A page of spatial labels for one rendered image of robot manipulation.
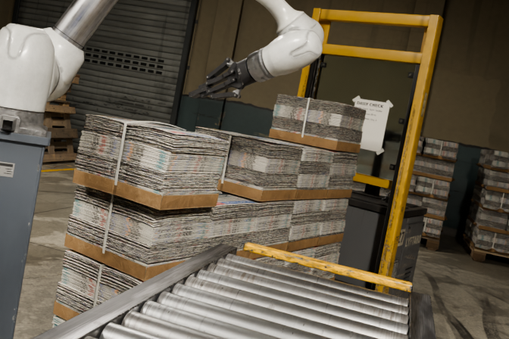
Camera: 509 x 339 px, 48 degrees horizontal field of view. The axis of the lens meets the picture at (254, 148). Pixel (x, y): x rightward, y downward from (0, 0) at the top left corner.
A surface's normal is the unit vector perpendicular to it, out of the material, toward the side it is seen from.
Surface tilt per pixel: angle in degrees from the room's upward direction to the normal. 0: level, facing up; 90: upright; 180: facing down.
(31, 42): 71
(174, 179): 91
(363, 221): 90
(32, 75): 88
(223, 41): 90
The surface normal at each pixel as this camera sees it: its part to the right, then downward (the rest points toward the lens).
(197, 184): 0.83, 0.20
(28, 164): 0.33, 0.11
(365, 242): -0.54, -0.06
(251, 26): -0.26, 0.00
